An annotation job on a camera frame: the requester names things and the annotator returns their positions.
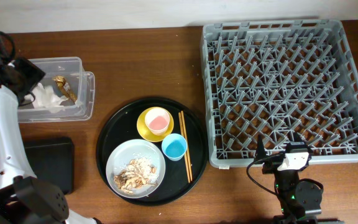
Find white napkin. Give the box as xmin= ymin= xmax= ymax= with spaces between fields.
xmin=24 ymin=83 xmax=68 ymax=113

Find gold foil wrapper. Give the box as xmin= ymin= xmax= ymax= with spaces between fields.
xmin=52 ymin=76 xmax=78 ymax=103

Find blue cup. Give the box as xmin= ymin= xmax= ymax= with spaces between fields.
xmin=162 ymin=133 xmax=184 ymax=161

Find pink cup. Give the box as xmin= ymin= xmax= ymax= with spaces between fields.
xmin=145 ymin=107 xmax=170 ymax=136

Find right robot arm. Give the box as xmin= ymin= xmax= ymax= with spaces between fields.
xmin=246 ymin=133 xmax=342 ymax=224

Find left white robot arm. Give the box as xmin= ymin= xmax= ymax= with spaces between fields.
xmin=0 ymin=31 xmax=99 ymax=223

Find grey dishwasher rack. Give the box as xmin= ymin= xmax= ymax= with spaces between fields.
xmin=200 ymin=20 xmax=358 ymax=169

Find clear plastic bin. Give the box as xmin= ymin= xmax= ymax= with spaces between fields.
xmin=18 ymin=57 xmax=95 ymax=123

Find black rectangular bin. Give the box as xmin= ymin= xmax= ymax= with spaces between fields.
xmin=24 ymin=137 xmax=75 ymax=195

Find right wooden chopstick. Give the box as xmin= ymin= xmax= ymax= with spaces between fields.
xmin=179 ymin=111 xmax=193 ymax=183

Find wooden chopstick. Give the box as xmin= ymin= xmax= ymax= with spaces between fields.
xmin=178 ymin=111 xmax=191 ymax=183
xmin=179 ymin=111 xmax=193 ymax=183

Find left wooden chopstick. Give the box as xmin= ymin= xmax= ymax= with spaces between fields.
xmin=178 ymin=111 xmax=191 ymax=183

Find round black tray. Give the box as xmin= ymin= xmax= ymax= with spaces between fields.
xmin=96 ymin=97 xmax=208 ymax=206

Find food scraps on plate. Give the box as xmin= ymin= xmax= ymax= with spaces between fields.
xmin=113 ymin=157 xmax=158 ymax=195

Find grey plate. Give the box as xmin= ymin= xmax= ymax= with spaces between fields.
xmin=106 ymin=139 xmax=165 ymax=199

